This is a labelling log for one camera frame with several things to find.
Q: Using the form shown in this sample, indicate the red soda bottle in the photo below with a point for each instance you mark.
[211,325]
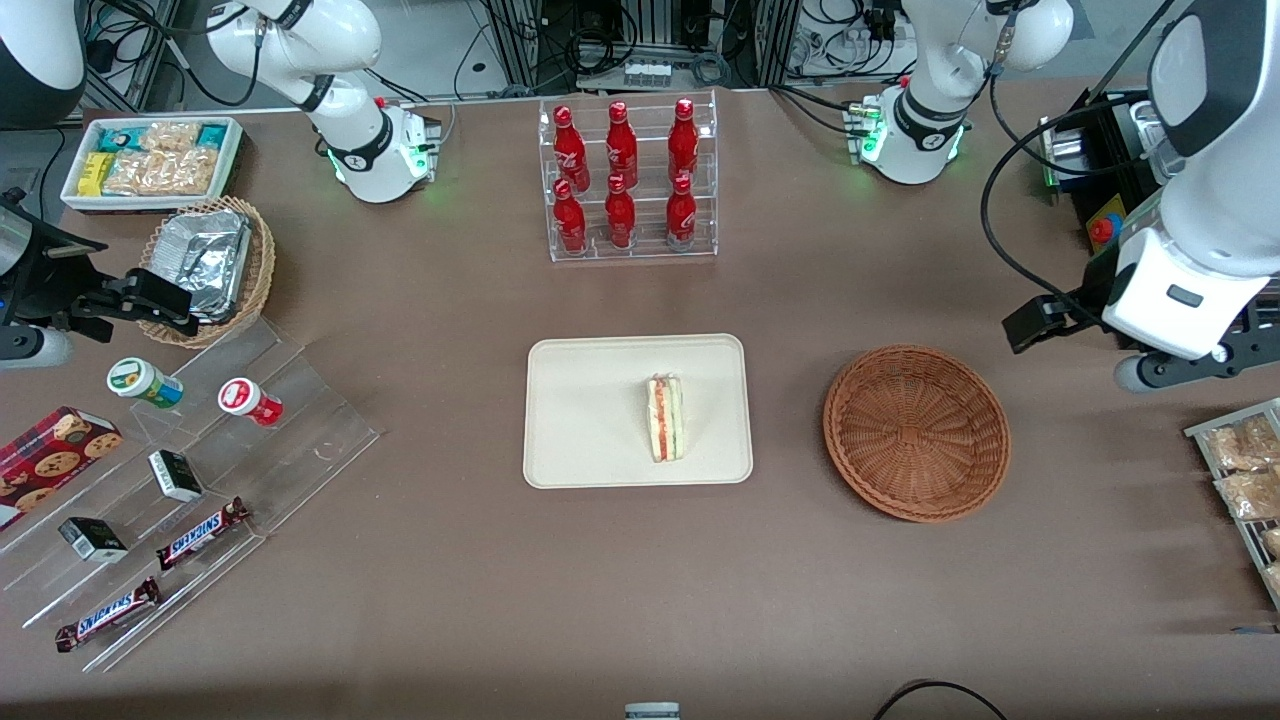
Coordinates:
[621,148]
[683,142]
[681,213]
[620,215]
[570,220]
[568,150]

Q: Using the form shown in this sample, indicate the green lid yogurt cup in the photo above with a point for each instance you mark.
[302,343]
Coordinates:
[140,380]

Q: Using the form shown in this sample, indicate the yellow snack packet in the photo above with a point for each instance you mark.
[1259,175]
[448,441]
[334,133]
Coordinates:
[95,172]

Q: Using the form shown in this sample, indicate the clear bag of snacks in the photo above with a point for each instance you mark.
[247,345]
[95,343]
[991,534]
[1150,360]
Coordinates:
[1273,542]
[1240,447]
[1252,495]

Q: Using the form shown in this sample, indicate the clear acrylic stepped display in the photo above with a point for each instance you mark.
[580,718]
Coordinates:
[300,430]

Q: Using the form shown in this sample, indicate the small black carton box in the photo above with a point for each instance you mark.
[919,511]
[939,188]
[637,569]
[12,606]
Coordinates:
[92,540]
[175,476]

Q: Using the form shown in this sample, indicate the beige rectangular tray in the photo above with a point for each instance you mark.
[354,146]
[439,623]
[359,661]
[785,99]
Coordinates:
[580,420]

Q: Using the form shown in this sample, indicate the white power strip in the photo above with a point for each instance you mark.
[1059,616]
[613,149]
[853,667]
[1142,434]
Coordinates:
[648,73]

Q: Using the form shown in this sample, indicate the white rectangular snack bin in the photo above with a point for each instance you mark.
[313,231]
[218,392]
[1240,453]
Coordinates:
[70,195]

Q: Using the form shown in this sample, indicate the triangular sandwich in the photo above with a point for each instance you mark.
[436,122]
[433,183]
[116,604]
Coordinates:
[666,420]

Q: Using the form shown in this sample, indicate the light tan wicker basket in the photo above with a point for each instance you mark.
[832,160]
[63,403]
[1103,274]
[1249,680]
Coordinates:
[258,270]

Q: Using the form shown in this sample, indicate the brown Snickers bar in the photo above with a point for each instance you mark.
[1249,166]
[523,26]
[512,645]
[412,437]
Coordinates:
[200,535]
[108,614]

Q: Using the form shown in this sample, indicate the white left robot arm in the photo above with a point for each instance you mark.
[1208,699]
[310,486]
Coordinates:
[1215,150]

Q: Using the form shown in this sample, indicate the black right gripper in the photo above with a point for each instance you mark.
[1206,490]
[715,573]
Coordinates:
[45,283]

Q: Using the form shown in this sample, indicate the clear cracker bag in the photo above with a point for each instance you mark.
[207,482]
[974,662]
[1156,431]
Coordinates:
[170,135]
[160,172]

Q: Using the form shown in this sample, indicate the red chocolate chip cookie box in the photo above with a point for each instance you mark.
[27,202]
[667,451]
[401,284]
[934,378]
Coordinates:
[50,460]

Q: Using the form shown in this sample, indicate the clear acrylic bottle rack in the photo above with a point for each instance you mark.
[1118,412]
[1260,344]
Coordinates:
[640,255]

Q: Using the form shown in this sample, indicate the brown round wicker basket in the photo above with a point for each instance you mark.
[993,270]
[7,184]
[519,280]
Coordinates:
[915,435]

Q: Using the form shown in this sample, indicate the red lid yogurt cup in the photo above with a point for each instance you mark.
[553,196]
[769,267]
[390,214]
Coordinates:
[245,400]

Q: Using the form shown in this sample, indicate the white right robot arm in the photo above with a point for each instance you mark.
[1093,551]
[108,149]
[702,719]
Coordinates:
[340,40]

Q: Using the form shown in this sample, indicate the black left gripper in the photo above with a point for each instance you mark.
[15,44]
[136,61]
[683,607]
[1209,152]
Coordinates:
[1091,297]

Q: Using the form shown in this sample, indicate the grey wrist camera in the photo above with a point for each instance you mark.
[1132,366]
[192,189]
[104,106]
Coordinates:
[1190,370]
[35,348]

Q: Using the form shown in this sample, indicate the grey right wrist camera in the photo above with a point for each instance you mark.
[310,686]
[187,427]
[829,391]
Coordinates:
[35,348]

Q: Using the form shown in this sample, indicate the teal snack packet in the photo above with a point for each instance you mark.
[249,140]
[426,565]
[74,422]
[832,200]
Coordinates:
[120,140]
[212,135]

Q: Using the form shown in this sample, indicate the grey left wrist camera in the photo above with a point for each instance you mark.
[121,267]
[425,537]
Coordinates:
[1190,370]

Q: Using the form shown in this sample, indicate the small grey white device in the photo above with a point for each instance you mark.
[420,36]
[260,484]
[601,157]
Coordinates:
[652,711]

